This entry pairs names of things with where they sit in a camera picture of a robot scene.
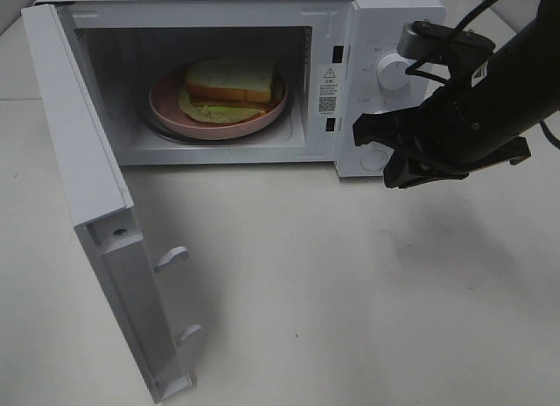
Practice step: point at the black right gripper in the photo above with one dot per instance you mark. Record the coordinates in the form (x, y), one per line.
(439, 143)

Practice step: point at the round white door button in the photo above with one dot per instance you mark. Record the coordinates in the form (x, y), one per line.
(374, 160)

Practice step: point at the sandwich with lettuce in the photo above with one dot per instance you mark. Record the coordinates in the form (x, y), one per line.
(231, 82)

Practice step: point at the pink round plate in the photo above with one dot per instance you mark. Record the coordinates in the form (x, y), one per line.
(171, 105)

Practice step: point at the white microwave door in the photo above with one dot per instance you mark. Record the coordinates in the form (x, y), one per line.
(102, 209)

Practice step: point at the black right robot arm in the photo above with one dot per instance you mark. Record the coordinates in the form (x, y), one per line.
(478, 116)

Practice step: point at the upper white power knob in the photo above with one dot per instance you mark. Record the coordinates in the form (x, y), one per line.
(391, 71)

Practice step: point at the white warning label sticker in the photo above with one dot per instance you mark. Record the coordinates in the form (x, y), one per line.
(328, 89)

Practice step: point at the white microwave oven body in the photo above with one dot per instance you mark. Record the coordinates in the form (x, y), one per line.
(133, 44)

